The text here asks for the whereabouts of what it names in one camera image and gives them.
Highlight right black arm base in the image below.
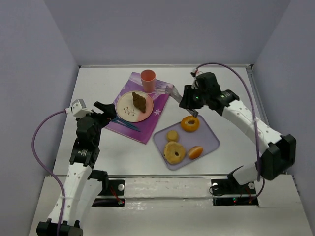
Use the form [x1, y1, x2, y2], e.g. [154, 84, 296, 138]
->
[209, 178, 259, 207]

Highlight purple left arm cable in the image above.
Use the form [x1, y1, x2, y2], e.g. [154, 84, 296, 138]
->
[31, 110, 67, 236]

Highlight blue plastic fork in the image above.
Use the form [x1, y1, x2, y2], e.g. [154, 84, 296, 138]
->
[112, 117, 133, 125]

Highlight orange glazed bun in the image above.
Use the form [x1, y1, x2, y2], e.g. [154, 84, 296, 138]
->
[188, 146, 203, 160]

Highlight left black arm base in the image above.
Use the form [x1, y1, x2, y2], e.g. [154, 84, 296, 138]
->
[92, 179, 125, 207]

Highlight blue plastic knife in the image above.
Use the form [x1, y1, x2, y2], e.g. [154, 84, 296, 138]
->
[111, 120, 140, 132]

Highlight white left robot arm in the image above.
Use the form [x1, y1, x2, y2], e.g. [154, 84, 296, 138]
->
[36, 99, 117, 236]

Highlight metal tongs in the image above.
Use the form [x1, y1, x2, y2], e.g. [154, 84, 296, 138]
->
[165, 85, 198, 118]

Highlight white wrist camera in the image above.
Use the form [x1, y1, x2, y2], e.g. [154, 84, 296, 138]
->
[65, 99, 92, 118]
[190, 68, 203, 87]

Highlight lilac serving tray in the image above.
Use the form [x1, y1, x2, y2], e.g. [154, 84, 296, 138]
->
[153, 115, 220, 159]

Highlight brown chocolate croissant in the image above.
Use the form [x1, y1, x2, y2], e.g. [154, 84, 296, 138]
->
[132, 92, 146, 113]

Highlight purple snowflake placemat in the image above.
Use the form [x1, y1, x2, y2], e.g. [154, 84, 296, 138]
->
[106, 72, 174, 144]

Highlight pink plastic cup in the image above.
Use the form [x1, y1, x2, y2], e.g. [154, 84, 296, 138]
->
[140, 69, 156, 93]

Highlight small round yellow bun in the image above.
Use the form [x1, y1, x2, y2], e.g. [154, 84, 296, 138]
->
[167, 130, 179, 142]

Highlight orange glazed donut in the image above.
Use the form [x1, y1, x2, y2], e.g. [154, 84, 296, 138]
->
[181, 116, 199, 132]

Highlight cream and pink plate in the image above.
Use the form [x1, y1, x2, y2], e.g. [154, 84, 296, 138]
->
[116, 91, 154, 122]

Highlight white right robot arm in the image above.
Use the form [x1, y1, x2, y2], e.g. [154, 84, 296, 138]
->
[179, 72, 296, 185]

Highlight large pale bagel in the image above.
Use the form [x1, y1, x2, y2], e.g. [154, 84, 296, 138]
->
[163, 141, 186, 165]

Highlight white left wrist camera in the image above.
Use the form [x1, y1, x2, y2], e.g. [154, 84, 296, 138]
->
[65, 99, 92, 118]

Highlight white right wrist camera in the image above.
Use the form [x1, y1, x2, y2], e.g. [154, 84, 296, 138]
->
[190, 68, 203, 87]

